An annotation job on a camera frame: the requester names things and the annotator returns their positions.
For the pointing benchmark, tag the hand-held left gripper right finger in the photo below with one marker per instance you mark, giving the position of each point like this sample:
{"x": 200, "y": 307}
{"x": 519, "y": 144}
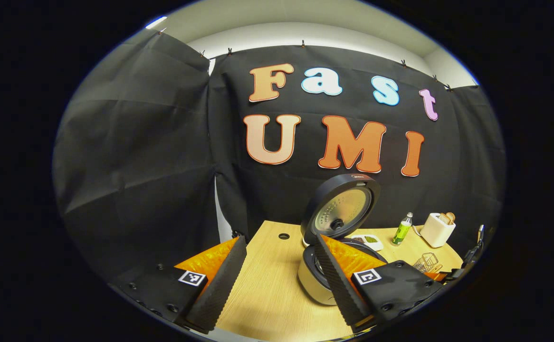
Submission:
{"x": 339, "y": 280}

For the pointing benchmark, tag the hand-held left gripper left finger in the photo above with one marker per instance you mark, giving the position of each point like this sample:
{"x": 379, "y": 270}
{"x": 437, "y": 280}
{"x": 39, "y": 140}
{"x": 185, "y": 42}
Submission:
{"x": 217, "y": 285}

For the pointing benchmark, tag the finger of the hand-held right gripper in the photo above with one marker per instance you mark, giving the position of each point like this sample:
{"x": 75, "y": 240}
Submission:
{"x": 437, "y": 276}

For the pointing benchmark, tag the black rice cooker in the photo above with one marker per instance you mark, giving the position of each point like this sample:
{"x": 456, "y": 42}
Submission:
{"x": 341, "y": 211}

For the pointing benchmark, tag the white toaster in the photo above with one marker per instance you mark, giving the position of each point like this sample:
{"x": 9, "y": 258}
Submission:
{"x": 436, "y": 232}

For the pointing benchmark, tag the toast bread slice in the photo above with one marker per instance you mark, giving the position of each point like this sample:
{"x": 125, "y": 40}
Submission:
{"x": 444, "y": 218}
{"x": 450, "y": 217}

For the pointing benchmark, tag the white divided grain dish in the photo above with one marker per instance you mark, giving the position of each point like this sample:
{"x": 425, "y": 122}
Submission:
{"x": 358, "y": 237}

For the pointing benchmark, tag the green drink bottle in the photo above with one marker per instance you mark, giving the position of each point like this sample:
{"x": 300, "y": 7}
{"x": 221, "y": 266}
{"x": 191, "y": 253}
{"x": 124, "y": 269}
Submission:
{"x": 402, "y": 232}

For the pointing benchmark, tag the black backdrop cloth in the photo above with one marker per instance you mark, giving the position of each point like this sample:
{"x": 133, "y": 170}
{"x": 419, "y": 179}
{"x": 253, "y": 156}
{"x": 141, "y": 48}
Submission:
{"x": 139, "y": 166}

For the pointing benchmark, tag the row of black cloth clips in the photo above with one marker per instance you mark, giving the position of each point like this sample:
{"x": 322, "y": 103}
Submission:
{"x": 302, "y": 44}

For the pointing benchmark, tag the ceiling light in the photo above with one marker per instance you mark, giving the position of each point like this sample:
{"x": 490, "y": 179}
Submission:
{"x": 156, "y": 22}

